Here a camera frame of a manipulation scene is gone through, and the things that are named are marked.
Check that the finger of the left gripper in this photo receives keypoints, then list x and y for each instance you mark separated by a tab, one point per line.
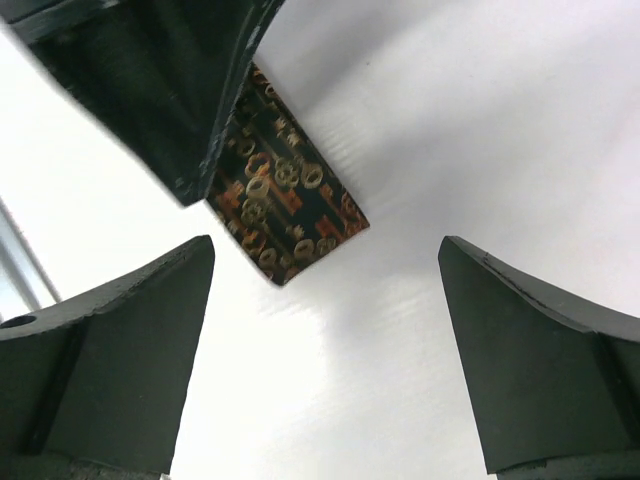
163	76

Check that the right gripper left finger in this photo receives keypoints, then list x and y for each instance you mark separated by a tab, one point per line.
94	387

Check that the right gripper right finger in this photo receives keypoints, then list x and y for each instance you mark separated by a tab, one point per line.
552	377

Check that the dark brown patterned tie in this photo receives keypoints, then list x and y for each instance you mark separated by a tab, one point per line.
274	192

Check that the aluminium mounting rail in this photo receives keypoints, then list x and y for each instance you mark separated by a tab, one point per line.
25	287

